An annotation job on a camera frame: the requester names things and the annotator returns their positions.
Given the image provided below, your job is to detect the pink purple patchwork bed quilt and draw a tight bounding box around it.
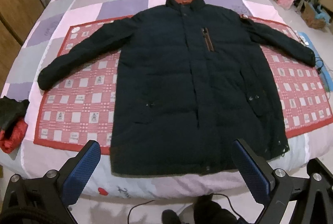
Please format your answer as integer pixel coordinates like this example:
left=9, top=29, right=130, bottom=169
left=1, top=0, right=332, bottom=199

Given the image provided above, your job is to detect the blue floor mat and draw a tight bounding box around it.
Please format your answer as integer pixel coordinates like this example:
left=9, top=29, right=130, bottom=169
left=297, top=32, right=333, bottom=92

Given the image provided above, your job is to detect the dark navy padded coat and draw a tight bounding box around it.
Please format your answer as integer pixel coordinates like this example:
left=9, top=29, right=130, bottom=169
left=37, top=0, right=315, bottom=176

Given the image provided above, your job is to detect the black and red garment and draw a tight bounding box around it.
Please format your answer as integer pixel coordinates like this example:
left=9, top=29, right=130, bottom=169
left=0, top=96, right=29, bottom=154

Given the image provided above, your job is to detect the black floor cable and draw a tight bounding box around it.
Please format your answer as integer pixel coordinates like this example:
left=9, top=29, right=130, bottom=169
left=314, top=57, right=326, bottom=75

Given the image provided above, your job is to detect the small printed cardboard box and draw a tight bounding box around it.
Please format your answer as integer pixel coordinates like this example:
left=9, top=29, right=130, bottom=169
left=301, top=2, right=326, bottom=30

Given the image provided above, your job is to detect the wooden wardrobe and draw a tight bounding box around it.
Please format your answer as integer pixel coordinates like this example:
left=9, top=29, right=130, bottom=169
left=0, top=0, right=45, bottom=88

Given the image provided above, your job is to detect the red white checkered blanket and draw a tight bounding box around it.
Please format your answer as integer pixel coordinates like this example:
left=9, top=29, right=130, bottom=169
left=35, top=17, right=332, bottom=154

